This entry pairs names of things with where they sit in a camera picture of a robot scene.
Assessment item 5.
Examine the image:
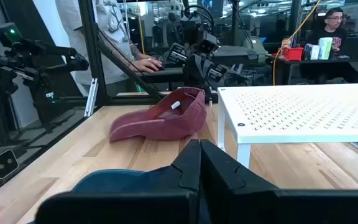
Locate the black office desk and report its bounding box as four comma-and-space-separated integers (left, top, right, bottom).
272, 51, 358, 86

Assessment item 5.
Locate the navy baseball cap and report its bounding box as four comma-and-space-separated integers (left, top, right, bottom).
71, 165, 181, 194

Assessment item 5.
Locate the large grey desk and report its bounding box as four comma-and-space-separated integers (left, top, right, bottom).
209, 45, 260, 67

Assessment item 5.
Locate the yellow cable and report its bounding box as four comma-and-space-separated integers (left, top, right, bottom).
272, 0, 321, 86
135, 0, 145, 55

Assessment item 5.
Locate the red box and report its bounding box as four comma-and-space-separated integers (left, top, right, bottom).
282, 46, 305, 62

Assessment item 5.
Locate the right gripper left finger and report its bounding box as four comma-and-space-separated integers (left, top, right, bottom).
35, 139, 201, 224

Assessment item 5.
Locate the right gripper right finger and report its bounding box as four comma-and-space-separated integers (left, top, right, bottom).
200, 139, 358, 224

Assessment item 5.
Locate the tall pale container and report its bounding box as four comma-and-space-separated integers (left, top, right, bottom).
318, 37, 334, 60

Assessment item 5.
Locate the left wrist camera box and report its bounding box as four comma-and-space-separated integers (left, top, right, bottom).
197, 32, 220, 55

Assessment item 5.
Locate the standing person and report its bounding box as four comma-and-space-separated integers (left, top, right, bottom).
54, 0, 164, 94

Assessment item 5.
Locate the person's hand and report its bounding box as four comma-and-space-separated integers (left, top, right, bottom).
131, 55, 163, 74

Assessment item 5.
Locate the table-level camera box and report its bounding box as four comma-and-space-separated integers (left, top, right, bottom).
0, 148, 20, 180

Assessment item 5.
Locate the black aluminium table frame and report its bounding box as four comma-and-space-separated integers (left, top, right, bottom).
51, 0, 219, 108

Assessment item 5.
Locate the silver metal bracket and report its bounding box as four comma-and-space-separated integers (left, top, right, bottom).
84, 77, 99, 118

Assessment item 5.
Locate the white perforated shelf riser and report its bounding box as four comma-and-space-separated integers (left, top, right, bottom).
216, 82, 358, 169

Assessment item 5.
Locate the maroon baseball cap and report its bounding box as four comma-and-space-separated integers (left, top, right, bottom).
109, 87, 208, 142

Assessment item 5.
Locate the grey desk with mouse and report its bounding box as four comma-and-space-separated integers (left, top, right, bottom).
135, 67, 186, 84

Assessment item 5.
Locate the small white container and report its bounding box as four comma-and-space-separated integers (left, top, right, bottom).
309, 44, 321, 60

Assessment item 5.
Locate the seated person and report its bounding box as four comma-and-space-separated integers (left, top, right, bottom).
300, 7, 358, 85

